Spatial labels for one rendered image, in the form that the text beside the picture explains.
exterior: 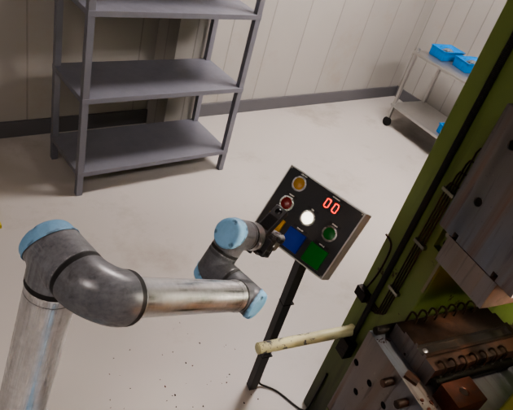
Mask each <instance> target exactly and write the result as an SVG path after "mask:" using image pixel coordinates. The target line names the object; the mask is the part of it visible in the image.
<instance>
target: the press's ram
mask: <svg viewBox="0 0 513 410"><path fill-rule="evenodd" d="M439 225H440V226H441V227H442V228H443V229H444V230H445V231H446V232H447V233H448V234H449V235H450V236H451V237H452V238H453V237H458V238H457V240H456V242H457V243H458V244H459V246H460V247H461V248H462V249H464V250H465V252H466V253H468V254H469V256H470V257H472V258H473V259H474V261H475V262H477V263H478V265H479V266H481V268H482V269H483V270H484V271H485V272H486V273H487V274H488V275H489V276H490V277H494V276H498V277H497V278H496V280H495V282H496V283H497V284H498V285H499V286H500V287H501V288H502V289H503V290H504V292H505V293H506V294H507V295H508V296H509V297H510V298H513V103H508V104H507V105H506V107H505V109H504V111H503V112H502V114H501V116H500V117H499V119H498V122H497V123H496V124H495V126H494V128H493V130H492V132H491V134H490V135H489V137H488V139H487V140H486V142H485V144H484V145H483V147H482V149H481V151H480V153H479V154H478V156H477V157H476V160H475V162H474V163H473V165H472V166H471V168H470V170H469V172H468V174H467V175H466V177H465V179H464V180H463V183H462V184H461V185H460V187H459V189H458V191H457V193H456V195H455V196H454V198H453V200H452V202H451V203H450V205H449V207H448V208H447V210H446V212H445V214H444V215H443V217H442V219H441V221H440V223H439Z"/></svg>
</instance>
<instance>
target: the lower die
mask: <svg viewBox="0 0 513 410"><path fill-rule="evenodd" d="M472 309H473V308H468V309H467V311H466V312H465V314H464V315H463V311H464V310H460V311H458V312H457V314H456V315H455V316H453V314H454V313H455V312H448V315H447V317H446V318H444V317H443V316H444V315H445V313H444V314H440V315H438V317H437V318H436V320H435V321H434V320H433V319H434V317H435V316H429V317H428V319H427V321H426V322H424V319H425V318H426V317H424V318H419V319H418V321H417V323H416V324H414V321H415V320H410V321H403V322H398V323H396V324H395V326H394V328H393V329H392V332H391V333H390V334H389V337H390V338H391V339H392V341H393V342H394V343H395V345H396V346H397V348H398V349H399V351H400V352H401V354H402V355H403V356H404V357H405V359H406V360H407V362H408V363H409V365H410V366H411V368H412V369H413V370H414V372H415V373H416V374H417V376H418V377H419V378H420V380H421V382H422V383H423V384H424V385H425V386H427V385H431V383H430V381H431V378H433V377H437V376H440V374H442V372H443V371H444V369H445V367H444V365H443V364H442V363H439V364H438V363H437V361H438V360H443V361H444V362H445V363H446V365H447V371H446V373H445V374H447V373H450V372H451V371H452V370H453V369H454V367H455V363H454V362H453V361H452V360H451V361H448V359H449V358H450V357H453V358H455V359H456V361H457V362H458V368H457V370H456V371H458V370H461V369H462V368H463V367H464V365H465V364H466V361H465V360H464V358H462V357H461V358H460V359H459V358H458V356H459V355H464V356H466V357H467V359H468V366H467V367H466V369H467V368H470V367H471V366H472V365H473V364H474V363H475V362H476V358H475V356H474V355H471V356H469V355H468V354H469V353H470V352H474V353H476V354H477V356H478V358H479V362H478V364H477V365H480V364H481V363H483V362H484V361H485V359H486V355H485V353H484V352H481V353H479V352H478V351H479V350H485V351H486V352H487V353H488V355H489V360H488V361H487V362H486V363H488V362H490V361H491V360H493V358H494V357H495V356H496V353H495V351H494V350H491V351H489V350H488V349H489V348H490V347H494V348H495V349H496V350H497V351H498V358H497V359H496V360H500V359H501V358H502V357H503V356H504V355H505V353H506V352H505V350H504V348H502V347H500V348H498V346H499V345H503V346H505V347H506V349H507V350H508V354H507V356H506V358H507V357H511V358H513V329H512V328H511V326H510V325H509V324H508V323H507V322H506V323H504V322H503V321H502V320H501V319H500V318H499V316H498V315H497V314H496V313H492V312H491V311H490V310H489V309H488V308H481V309H479V308H478V307H476V310H475V311H474V312H471V310H472ZM503 325H505V326H506V327H507V328H508V329H509V330H510V331H511V334H505V335H502V336H497V337H494V338H488V339H485V340H481V341H477V342H471V343H468V344H464V345H461V346H456V347H451V348H447V349H444V350H439V351H434V352H430V353H427V354H424V355H421V353H420V352H419V350H418V349H417V347H418V345H420V344H424V343H428V342H435V341H438V340H442V339H446V338H452V337H456V336H459V335H464V334H470V333H474V332H477V331H481V330H485V329H492V328H495V327H499V326H503ZM404 352H405V354H406V355H404Z"/></svg>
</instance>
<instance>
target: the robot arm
mask: <svg viewBox="0 0 513 410"><path fill-rule="evenodd" d="M286 217H287V211H286V210H285V209H284V208H282V207H281V206H279V205H278V204H277V205H276V206H275V207H274V208H273V209H272V210H271V211H270V212H269V213H268V214H267V215H266V216H265V217H264V218H263V219H262V220H261V221H260V222H259V223H257V222H254V221H250V220H241V219H239V218H237V217H229V218H225V219H223V220H221V221H220V222H219V223H218V224H217V226H216V228H215V230H214V240H213V241H212V243H211V244H210V246H209V247H208V249H207V250H206V251H205V253H204V255H203V256H202V258H201V260H200V261H199V262H198V263H197V265H196V267H195V269H194V277H195V279H190V278H165V277H142V276H141V275H140V274H139V273H137V272H136V271H134V270H132V269H123V268H119V267H117V266H115V265H113V264H111V263H109V262H107V261H106V260H105V259H104V258H103V257H102V256H101V255H100V254H99V253H98V252H97V251H96V250H95V249H94V248H93V247H92V246H91V245H90V244H89V243H88V242H87V241H86V239H85V238H84V237H83V236H82V235H81V234H80V232H79V230H78V229H76V228H74V227H73V226H72V225H71V224H70V223H68V222H67V221H66V220H48V221H45V222H42V223H41V224H39V225H36V226H35V227H34V228H33V229H30V230H29V231H28V232H27V233H26V234H25V235H24V236H23V238H22V239H21V241H20V244H19V253H20V258H21V259H22V260H23V261H25V263H26V269H25V273H24V280H23V285H24V286H23V289H22V294H21V297H20V304H19V308H18V312H17V316H16V319H15V326H14V330H13V334H12V338H11V345H10V348H9V352H8V356H7V362H6V367H5V370H4V374H3V378H2V384H1V389H0V410H48V409H47V407H46V405H47V403H48V399H49V397H50V392H51V388H52V386H53V382H54V380H55V374H56V371H57V368H58V365H59V360H60V356H61V354H62V350H63V348H64V343H65V339H66V337H67V333H68V328H69V326H70V322H71V319H72V314H73V313H74V314H76V315H78V316H80V317H82V318H84V319H86V320H88V321H91V322H94V323H96V324H99V325H105V326H109V327H115V328H119V327H129V326H132V325H135V324H136V323H138V322H139V321H140V320H141V319H142V318H148V317H160V316H183V315H195V314H207V313H219V312H239V313H240V314H242V315H243V317H245V318H246V319H251V318H253V317H254V316H255V315H256V314H257V313H258V312H259V311H260V310H261V309H262V308H263V306H264V305H265V302H266V300H267V294H266V292H264V291H263V289H262V288H260V287H259V286H258V285H257V284H256V283H255V282H254V281H252V280H251V279H250V278H249V277H248V276H247V275H246V274H244V273H243V272H242V271H241V270H240V269H239V268H238V267H236V266H235V262H236V260H237V259H238V258H239V257H240V255H241V254H242V252H243V251H247V252H248V253H252V252H253V253H255V254H257V255H259V256H260V257H265V258H269V256H270V254H271V252H272V251H276V250H277V248H278V247H279V245H280V244H283V243H284V241H285V240H286V238H285V237H284V235H282V234H281V233H280V232H278V231H276V230H274V229H275V228H276V227H277V226H278V225H279V224H280V223H281V222H282V221H283V220H284V219H285V218H286Z"/></svg>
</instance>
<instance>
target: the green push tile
mask: <svg viewBox="0 0 513 410"><path fill-rule="evenodd" d="M328 254H329V253H328V252H326V251H325V250H323V249H322V248H321V247H320V246H319V245H317V244H316V243H315V242H311V243H310V244H309V246H308V248H307V249H306V251H305V253H304V254H303V255H302V256H301V259H302V260H303V261H304V262H306V263H307V264H308V265H309V266H311V267H312V268H314V269H315V270H317V271H318V269H319V268H320V266H321V265H322V263H323V261H324V260H325V258H326V257H327V256H328Z"/></svg>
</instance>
